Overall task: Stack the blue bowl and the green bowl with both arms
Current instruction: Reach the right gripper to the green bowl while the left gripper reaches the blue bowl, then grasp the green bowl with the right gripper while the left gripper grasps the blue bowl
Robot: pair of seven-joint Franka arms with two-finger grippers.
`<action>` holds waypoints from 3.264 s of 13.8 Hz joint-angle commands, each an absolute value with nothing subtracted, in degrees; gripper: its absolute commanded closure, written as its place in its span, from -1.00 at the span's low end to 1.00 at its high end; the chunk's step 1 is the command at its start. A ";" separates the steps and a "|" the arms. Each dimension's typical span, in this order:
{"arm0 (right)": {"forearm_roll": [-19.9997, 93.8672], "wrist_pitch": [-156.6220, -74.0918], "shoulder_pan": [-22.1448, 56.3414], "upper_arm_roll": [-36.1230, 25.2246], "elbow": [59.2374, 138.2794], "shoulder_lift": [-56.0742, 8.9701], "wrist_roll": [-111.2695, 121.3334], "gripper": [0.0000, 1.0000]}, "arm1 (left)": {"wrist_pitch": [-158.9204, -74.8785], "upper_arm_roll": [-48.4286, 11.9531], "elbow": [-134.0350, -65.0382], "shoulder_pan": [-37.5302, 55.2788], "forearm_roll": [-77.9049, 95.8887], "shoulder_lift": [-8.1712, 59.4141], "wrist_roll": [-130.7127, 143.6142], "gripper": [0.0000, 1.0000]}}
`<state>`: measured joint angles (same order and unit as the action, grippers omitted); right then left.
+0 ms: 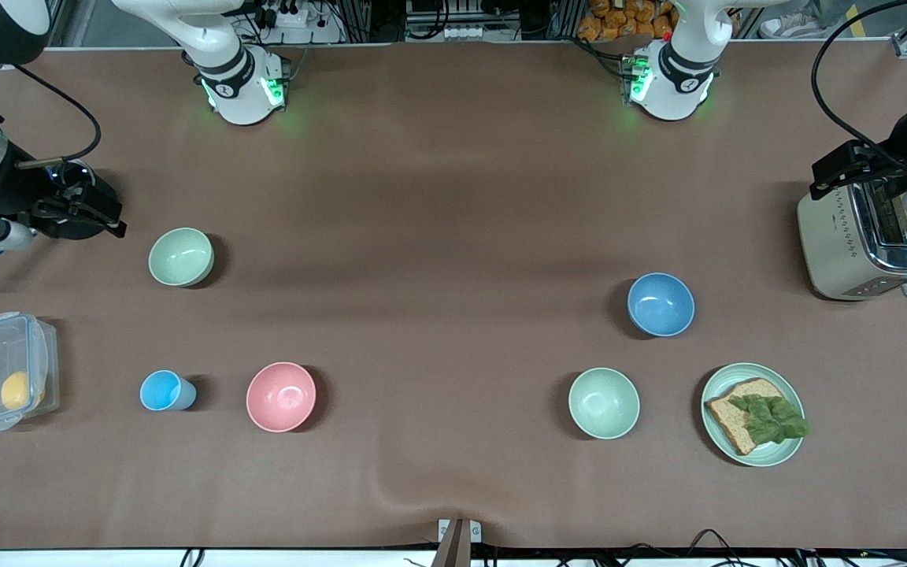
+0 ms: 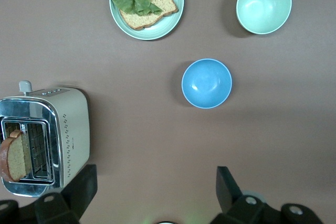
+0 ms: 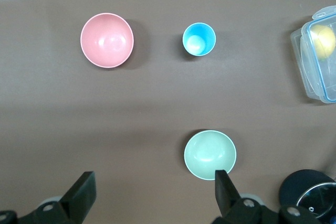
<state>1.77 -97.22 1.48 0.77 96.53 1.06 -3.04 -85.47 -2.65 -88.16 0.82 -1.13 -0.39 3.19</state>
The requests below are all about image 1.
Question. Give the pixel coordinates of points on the pale green plate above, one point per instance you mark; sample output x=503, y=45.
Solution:
x=784, y=453

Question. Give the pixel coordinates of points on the yellow lemon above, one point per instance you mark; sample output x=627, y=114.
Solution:
x=16, y=390

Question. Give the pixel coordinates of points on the white shoe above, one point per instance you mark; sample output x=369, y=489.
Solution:
x=788, y=27

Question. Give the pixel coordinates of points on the blue bowl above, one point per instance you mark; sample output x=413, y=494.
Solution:
x=660, y=304

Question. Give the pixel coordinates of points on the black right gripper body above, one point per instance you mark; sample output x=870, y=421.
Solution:
x=6, y=198

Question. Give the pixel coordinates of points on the brown bread slice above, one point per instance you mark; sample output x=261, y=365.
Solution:
x=729, y=417

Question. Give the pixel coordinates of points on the light blue cup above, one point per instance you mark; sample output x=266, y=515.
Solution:
x=161, y=390

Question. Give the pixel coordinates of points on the white power strip box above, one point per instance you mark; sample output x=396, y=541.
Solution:
x=296, y=30

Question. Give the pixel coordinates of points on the metal camera bracket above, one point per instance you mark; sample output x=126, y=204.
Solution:
x=457, y=543

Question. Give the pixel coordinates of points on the pink bowl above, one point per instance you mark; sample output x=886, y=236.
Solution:
x=281, y=396

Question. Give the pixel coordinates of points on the brown table mat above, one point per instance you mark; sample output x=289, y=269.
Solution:
x=453, y=354

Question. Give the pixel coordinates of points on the pale green bowl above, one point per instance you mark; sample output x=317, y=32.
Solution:
x=180, y=257
x=604, y=402

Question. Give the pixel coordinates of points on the green lettuce leaf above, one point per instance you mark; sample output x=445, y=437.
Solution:
x=772, y=421

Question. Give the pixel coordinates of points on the cream and chrome toaster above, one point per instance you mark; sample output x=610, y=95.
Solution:
x=831, y=244

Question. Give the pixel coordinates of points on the long white power strip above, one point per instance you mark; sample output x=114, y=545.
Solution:
x=481, y=33

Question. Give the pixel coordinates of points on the orange snack bags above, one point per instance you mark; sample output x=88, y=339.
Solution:
x=619, y=24

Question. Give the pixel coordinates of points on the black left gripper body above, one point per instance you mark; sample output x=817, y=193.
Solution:
x=891, y=157

